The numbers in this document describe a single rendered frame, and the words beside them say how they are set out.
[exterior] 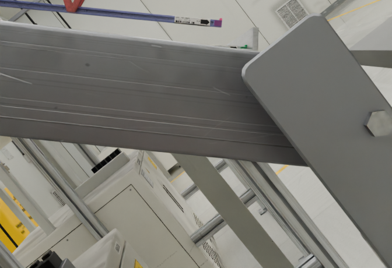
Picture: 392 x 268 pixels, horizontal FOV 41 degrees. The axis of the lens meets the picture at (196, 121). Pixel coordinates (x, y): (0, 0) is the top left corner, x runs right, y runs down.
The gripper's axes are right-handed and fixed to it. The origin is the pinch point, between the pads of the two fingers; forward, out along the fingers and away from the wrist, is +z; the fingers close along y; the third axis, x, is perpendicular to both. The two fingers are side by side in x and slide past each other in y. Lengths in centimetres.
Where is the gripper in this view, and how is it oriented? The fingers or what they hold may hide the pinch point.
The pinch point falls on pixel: (72, 7)
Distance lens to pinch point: 91.2
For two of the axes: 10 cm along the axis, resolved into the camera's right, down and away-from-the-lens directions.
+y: 0.7, 0.7, -10.0
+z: -1.0, 9.9, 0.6
